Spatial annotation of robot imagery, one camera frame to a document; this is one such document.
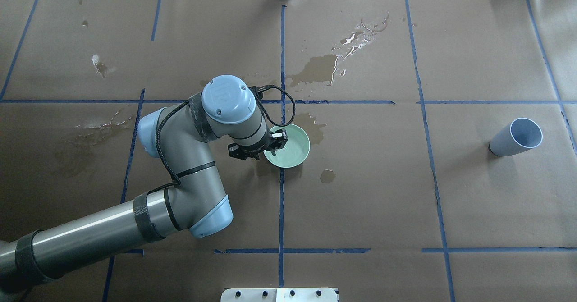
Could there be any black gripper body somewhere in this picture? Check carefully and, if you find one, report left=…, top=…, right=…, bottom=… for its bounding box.
left=227, top=138, right=273, bottom=160

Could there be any light green bowl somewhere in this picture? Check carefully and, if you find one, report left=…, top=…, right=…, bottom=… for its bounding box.
left=264, top=124, right=311, bottom=169

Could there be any blue-grey plastic cup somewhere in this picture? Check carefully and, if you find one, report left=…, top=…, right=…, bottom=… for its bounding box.
left=489, top=118, right=543, bottom=157

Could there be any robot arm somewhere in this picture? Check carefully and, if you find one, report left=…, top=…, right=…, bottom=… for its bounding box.
left=1, top=75, right=277, bottom=301

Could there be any brown paper table cover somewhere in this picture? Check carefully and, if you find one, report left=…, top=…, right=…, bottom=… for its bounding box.
left=1, top=0, right=576, bottom=302

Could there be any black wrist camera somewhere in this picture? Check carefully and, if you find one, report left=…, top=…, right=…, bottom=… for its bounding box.
left=267, top=128, right=288, bottom=152

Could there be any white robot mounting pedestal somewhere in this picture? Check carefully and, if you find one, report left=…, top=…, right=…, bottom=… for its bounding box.
left=220, top=287, right=339, bottom=302

